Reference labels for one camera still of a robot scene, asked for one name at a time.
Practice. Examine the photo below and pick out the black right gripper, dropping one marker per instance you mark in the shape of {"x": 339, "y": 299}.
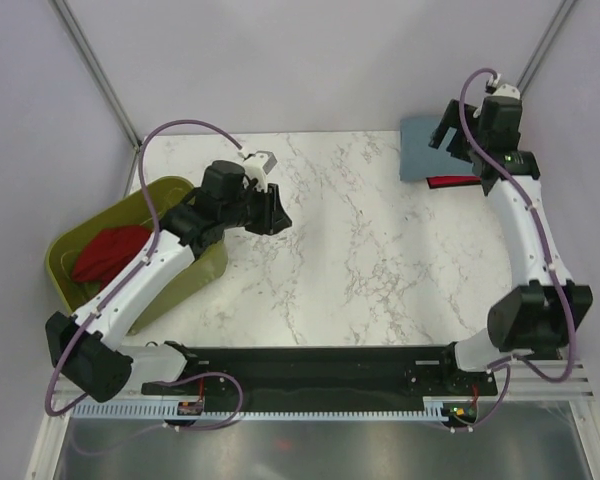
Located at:
{"x": 449, "y": 119}

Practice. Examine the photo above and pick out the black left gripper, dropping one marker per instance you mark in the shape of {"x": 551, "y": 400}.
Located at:
{"x": 274, "y": 217}

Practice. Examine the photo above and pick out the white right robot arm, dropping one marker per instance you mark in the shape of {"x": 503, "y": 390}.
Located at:
{"x": 545, "y": 306}

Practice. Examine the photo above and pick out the red t-shirt in bin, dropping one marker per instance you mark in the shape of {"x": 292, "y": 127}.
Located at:
{"x": 108, "y": 253}

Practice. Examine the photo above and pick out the blue-grey t-shirt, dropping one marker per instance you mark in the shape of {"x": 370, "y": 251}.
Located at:
{"x": 418, "y": 161}

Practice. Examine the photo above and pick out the folded crimson t-shirt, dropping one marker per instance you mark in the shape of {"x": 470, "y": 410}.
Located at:
{"x": 452, "y": 179}

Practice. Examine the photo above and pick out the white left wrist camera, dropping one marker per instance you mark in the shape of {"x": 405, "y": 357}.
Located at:
{"x": 257, "y": 165}

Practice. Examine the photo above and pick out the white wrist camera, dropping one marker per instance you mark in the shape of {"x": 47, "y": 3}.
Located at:
{"x": 497, "y": 86}
{"x": 257, "y": 165}

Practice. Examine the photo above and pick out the left aluminium frame post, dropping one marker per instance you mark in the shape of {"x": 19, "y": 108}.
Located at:
{"x": 87, "y": 54}

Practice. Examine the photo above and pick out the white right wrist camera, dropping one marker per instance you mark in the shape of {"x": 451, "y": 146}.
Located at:
{"x": 497, "y": 86}

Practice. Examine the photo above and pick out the olive green plastic bin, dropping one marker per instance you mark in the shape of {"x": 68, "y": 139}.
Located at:
{"x": 165, "y": 192}

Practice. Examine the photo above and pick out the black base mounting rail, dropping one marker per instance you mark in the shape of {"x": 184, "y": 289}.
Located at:
{"x": 386, "y": 376}

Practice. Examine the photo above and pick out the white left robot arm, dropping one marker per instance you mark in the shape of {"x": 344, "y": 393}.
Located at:
{"x": 84, "y": 346}

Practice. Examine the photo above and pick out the aluminium frame post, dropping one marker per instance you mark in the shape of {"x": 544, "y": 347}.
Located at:
{"x": 87, "y": 54}
{"x": 546, "y": 42}

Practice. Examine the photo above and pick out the right aluminium frame post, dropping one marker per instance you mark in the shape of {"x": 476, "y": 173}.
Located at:
{"x": 546, "y": 42}

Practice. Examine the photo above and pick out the white slotted cable duct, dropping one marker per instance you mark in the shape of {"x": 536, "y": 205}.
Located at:
{"x": 179, "y": 410}

